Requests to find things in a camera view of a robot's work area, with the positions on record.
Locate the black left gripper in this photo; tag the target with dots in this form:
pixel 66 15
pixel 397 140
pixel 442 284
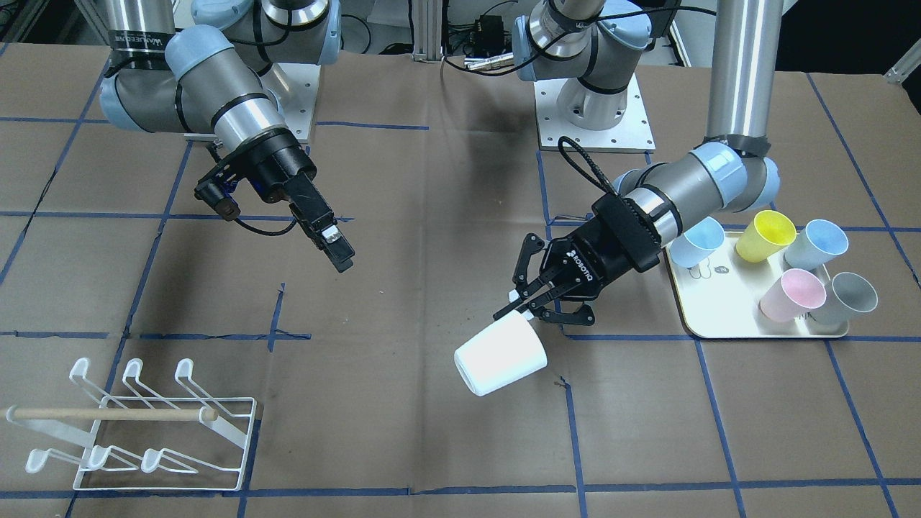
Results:
pixel 588 253

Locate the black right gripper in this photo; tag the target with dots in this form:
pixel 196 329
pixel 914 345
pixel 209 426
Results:
pixel 283 169

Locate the white plastic cup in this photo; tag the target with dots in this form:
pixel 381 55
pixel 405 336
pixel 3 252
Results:
pixel 506 351

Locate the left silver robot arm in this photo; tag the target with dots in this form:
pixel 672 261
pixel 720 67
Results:
pixel 600 44

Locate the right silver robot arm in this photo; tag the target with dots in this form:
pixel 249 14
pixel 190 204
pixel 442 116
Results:
pixel 210 78

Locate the light blue cup rear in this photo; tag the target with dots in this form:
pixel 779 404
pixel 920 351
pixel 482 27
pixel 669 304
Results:
pixel 697 243

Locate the light blue cup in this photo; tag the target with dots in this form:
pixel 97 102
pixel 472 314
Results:
pixel 697 243
pixel 819 242

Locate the yellow plastic cup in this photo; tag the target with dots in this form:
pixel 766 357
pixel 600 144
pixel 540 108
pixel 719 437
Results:
pixel 768 233

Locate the pink plastic cup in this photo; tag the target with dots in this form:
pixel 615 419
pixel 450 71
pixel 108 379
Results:
pixel 795 293

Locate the light blue cup front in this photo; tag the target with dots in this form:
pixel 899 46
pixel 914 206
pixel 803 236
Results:
pixel 819 242

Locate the grey plastic cup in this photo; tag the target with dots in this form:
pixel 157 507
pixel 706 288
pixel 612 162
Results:
pixel 847 295

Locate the beige plastic tray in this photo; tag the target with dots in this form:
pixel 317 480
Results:
pixel 719 298

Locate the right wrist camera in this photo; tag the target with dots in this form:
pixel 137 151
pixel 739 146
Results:
pixel 215 188

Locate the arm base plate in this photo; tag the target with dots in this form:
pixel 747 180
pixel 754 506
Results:
pixel 296 86
pixel 616 123

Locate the white wire cup rack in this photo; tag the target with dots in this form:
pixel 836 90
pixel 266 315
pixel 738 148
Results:
pixel 142 440

